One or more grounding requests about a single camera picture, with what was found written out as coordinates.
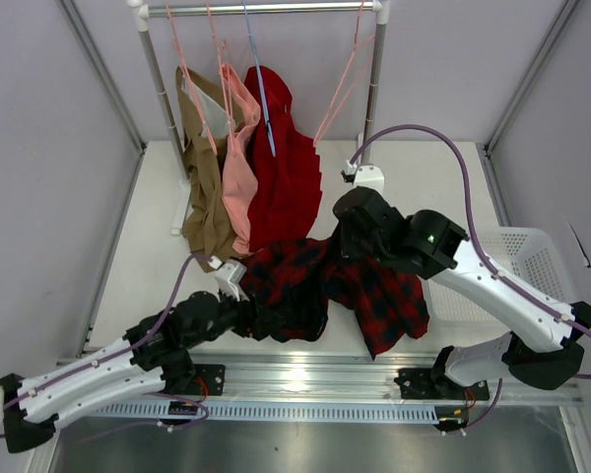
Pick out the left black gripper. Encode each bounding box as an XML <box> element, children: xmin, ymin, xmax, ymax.
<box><xmin>184</xmin><ymin>283</ymin><xmax>285</xmax><ymax>349</ymax></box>

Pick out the red plaid skirt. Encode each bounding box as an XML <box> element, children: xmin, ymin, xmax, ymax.
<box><xmin>240</xmin><ymin>236</ymin><xmax>429</xmax><ymax>359</ymax></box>

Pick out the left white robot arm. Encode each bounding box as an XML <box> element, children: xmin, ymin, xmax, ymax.
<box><xmin>0</xmin><ymin>292</ymin><xmax>282</xmax><ymax>453</ymax></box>

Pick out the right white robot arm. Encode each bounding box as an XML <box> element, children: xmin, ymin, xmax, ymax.
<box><xmin>333</xmin><ymin>187</ymin><xmax>591</xmax><ymax>398</ymax></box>

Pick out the empty pink hanger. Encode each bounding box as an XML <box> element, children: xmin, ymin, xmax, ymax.
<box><xmin>313</xmin><ymin>1</ymin><xmax>374</xmax><ymax>147</ymax></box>

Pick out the pink hanger far left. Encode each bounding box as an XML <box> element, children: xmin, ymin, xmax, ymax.
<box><xmin>164</xmin><ymin>4</ymin><xmax>218</xmax><ymax>155</ymax></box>

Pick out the blue hanger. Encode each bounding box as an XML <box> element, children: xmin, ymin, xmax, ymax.
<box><xmin>241</xmin><ymin>0</ymin><xmax>276</xmax><ymax>158</ymax></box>

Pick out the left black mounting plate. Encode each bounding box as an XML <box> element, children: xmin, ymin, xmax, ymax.
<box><xmin>186</xmin><ymin>364</ymin><xmax>227</xmax><ymax>397</ymax></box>

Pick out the black mounting plate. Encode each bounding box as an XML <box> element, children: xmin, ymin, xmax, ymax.
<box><xmin>186</xmin><ymin>364</ymin><xmax>227</xmax><ymax>397</ymax></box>
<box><xmin>394</xmin><ymin>368</ymin><xmax>490</xmax><ymax>401</ymax></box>

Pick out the red hanging garment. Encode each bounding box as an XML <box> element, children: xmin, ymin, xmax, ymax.
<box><xmin>244</xmin><ymin>66</ymin><xmax>322</xmax><ymax>252</ymax></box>

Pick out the pink hanging garment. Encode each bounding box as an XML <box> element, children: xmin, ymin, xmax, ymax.
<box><xmin>222</xmin><ymin>64</ymin><xmax>261</xmax><ymax>254</ymax></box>

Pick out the white plastic basket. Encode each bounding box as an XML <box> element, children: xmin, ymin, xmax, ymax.
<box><xmin>423</xmin><ymin>227</ymin><xmax>579</xmax><ymax>329</ymax></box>

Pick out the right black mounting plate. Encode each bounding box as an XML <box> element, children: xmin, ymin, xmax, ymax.
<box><xmin>394</xmin><ymin>368</ymin><xmax>490</xmax><ymax>401</ymax></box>

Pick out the tan hanging garment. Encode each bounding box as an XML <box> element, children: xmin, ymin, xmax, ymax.
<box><xmin>175</xmin><ymin>68</ymin><xmax>236</xmax><ymax>272</ymax></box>

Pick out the metal clothes rack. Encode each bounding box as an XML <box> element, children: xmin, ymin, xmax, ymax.
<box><xmin>126</xmin><ymin>1</ymin><xmax>390</xmax><ymax>237</ymax></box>

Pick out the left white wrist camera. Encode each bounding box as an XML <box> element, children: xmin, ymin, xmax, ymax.
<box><xmin>208</xmin><ymin>256</ymin><xmax>248</xmax><ymax>302</ymax></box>

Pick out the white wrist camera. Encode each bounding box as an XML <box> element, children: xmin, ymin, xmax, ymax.
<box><xmin>208</xmin><ymin>256</ymin><xmax>248</xmax><ymax>302</ymax></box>
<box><xmin>341</xmin><ymin>160</ymin><xmax>385</xmax><ymax>194</ymax></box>

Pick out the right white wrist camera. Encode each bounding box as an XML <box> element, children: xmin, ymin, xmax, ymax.
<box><xmin>341</xmin><ymin>160</ymin><xmax>385</xmax><ymax>194</ymax></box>

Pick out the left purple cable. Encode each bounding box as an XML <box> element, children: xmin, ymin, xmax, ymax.
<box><xmin>0</xmin><ymin>253</ymin><xmax>218</xmax><ymax>439</ymax></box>

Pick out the purple cable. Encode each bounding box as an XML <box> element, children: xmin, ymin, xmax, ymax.
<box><xmin>350</xmin><ymin>124</ymin><xmax>591</xmax><ymax>378</ymax></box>
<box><xmin>0</xmin><ymin>253</ymin><xmax>218</xmax><ymax>439</ymax></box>

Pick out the slotted white cable duct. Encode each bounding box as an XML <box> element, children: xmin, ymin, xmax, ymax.
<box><xmin>93</xmin><ymin>398</ymin><xmax>438</xmax><ymax>425</ymax></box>

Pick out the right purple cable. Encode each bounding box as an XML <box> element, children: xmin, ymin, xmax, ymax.
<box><xmin>350</xmin><ymin>124</ymin><xmax>591</xmax><ymax>378</ymax></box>

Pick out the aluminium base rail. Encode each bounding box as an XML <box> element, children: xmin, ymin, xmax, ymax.
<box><xmin>53</xmin><ymin>350</ymin><xmax>585</xmax><ymax>406</ymax></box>

